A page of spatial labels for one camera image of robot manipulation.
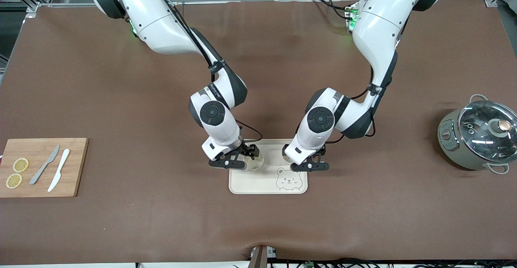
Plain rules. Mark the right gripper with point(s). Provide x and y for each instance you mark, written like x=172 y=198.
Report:
x=247 y=150

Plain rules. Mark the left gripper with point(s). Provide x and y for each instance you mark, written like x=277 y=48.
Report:
x=321 y=151

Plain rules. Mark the white paper cup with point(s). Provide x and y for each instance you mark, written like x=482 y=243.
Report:
x=257 y=165
x=285 y=159

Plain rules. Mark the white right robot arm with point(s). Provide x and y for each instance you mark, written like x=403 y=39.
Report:
x=161 y=21

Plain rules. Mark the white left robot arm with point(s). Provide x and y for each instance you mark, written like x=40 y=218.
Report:
x=379 y=21

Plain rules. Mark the cream bear print tray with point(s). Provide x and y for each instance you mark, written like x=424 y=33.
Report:
x=258 y=183

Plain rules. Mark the grey-green electric cooking pot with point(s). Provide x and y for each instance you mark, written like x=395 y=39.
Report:
x=450 y=150

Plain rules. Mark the green-lit left base box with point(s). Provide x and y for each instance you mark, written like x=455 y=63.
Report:
x=351 y=17

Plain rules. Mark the glass pot lid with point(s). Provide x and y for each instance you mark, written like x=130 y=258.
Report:
x=480 y=138

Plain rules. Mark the wooden cutting board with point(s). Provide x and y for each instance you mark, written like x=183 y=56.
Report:
x=76 y=167

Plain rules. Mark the white plastic knife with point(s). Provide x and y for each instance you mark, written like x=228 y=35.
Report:
x=59 y=171

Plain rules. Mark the grey plastic knife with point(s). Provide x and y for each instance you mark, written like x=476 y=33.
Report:
x=43 y=167

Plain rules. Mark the yellow lemon slice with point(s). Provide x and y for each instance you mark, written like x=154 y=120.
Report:
x=20 y=165
x=14 y=181

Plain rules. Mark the brown table edge camera mount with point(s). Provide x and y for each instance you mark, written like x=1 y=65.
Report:
x=260 y=258

